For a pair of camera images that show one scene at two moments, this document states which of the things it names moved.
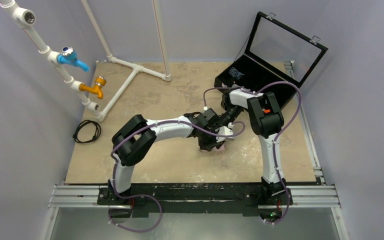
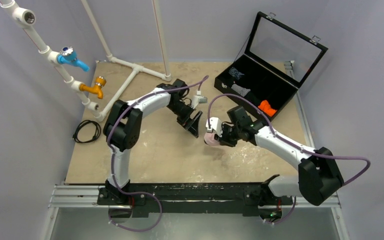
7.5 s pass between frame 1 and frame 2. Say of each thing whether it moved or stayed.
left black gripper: moved
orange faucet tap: stayed
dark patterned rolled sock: stayed
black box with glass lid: stayed
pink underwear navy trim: moved
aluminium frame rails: stayed
